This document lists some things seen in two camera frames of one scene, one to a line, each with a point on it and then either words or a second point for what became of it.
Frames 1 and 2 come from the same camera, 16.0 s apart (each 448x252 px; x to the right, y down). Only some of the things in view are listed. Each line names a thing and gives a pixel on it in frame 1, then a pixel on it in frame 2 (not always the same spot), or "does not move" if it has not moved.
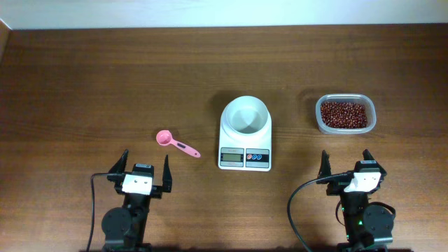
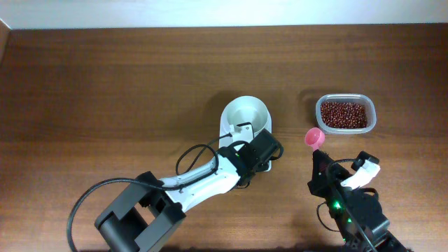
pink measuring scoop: (164, 138) to (315, 138)
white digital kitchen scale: (245, 136) does not move
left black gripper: (116, 173) to (262, 167)
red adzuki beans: (344, 115) does not move
